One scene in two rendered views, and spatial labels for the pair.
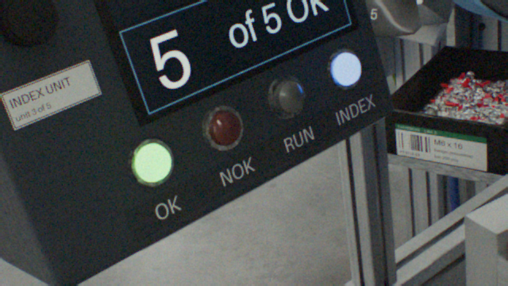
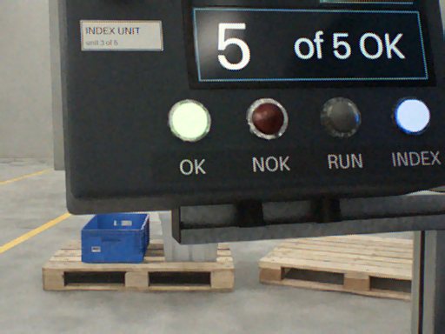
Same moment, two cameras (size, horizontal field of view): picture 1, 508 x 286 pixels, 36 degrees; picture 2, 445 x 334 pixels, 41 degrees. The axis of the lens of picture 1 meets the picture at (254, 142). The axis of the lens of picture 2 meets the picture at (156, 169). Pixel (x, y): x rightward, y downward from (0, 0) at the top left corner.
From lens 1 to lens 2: 0.21 m
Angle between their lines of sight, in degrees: 31
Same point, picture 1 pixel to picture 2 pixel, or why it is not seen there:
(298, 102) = (349, 120)
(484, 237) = not seen: outside the picture
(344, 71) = (408, 112)
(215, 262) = not seen: outside the picture
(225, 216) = not seen: outside the picture
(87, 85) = (153, 39)
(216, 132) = (257, 116)
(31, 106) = (101, 37)
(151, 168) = (184, 120)
